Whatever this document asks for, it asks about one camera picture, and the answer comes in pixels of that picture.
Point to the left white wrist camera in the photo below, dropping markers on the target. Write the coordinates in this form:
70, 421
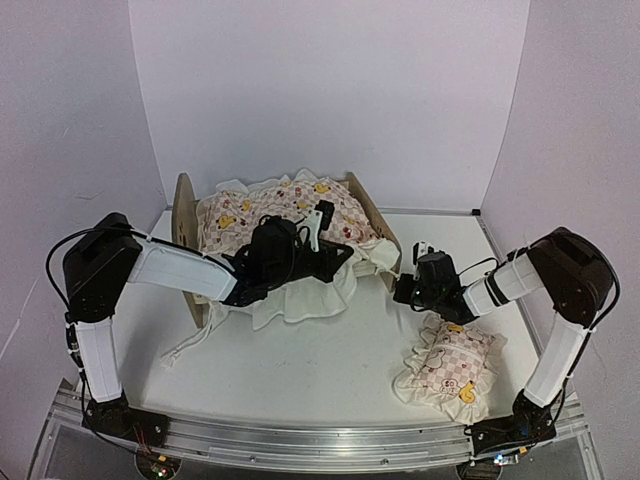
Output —
316, 221

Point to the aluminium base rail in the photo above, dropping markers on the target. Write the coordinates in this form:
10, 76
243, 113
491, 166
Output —
67, 449

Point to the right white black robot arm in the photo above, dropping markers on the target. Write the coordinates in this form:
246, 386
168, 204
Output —
582, 287

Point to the duck print ruffled pillow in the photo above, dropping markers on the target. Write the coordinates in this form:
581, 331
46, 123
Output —
452, 371

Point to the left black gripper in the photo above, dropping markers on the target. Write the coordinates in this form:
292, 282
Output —
331, 262

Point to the wooden pet bed frame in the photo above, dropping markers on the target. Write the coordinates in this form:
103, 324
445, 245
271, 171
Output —
184, 230

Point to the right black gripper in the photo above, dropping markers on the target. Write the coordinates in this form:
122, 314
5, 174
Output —
403, 293

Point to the duck print ruffled bed cover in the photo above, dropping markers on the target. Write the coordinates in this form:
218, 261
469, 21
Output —
227, 218

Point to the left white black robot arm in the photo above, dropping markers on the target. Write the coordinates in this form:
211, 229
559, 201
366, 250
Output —
102, 260

